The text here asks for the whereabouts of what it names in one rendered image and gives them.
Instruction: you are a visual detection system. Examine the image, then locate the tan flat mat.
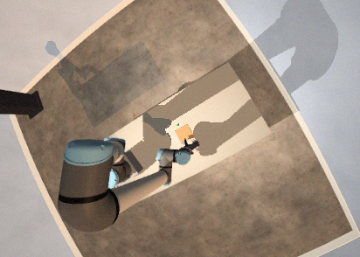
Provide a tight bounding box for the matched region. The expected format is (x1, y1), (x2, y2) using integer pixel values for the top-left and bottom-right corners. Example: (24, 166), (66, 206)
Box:
(175, 124), (195, 142)

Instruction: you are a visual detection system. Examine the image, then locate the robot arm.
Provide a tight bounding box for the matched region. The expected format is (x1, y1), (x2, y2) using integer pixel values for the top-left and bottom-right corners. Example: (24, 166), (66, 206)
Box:
(58, 137), (200, 233)

